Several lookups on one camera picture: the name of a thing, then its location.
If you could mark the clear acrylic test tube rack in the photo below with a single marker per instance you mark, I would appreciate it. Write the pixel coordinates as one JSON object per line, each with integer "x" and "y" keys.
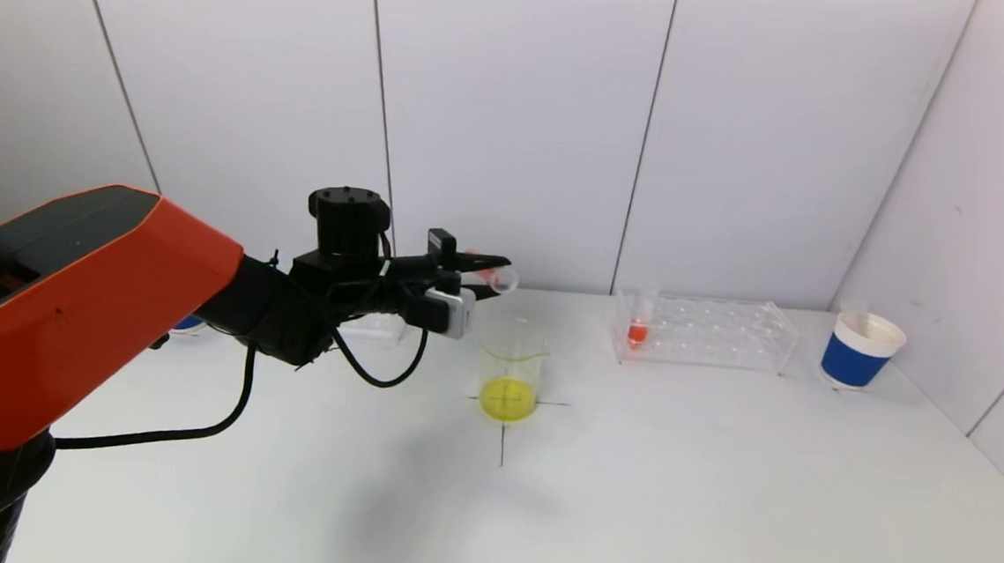
{"x": 380, "y": 326}
{"x": 710, "y": 333}

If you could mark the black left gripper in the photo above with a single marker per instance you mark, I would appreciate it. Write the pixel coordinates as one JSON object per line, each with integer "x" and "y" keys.
{"x": 441, "y": 255}

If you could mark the blue white paper cup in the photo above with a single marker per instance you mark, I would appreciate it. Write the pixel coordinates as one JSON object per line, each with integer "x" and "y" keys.
{"x": 851, "y": 363}
{"x": 190, "y": 323}

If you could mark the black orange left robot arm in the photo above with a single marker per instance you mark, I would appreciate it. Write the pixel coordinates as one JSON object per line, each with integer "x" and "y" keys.
{"x": 67, "y": 304}

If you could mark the yellow pigment test tube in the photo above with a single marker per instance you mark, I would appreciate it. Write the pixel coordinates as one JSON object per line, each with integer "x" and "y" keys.
{"x": 853, "y": 315}

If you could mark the orange pigment test tube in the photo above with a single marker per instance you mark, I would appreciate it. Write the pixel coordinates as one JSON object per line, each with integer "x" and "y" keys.
{"x": 636, "y": 333}
{"x": 498, "y": 279}

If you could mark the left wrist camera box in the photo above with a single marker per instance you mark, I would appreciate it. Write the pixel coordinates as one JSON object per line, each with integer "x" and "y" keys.
{"x": 456, "y": 312}

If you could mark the clear glass beaker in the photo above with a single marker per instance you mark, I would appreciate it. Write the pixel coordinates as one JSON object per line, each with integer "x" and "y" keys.
{"x": 508, "y": 397}

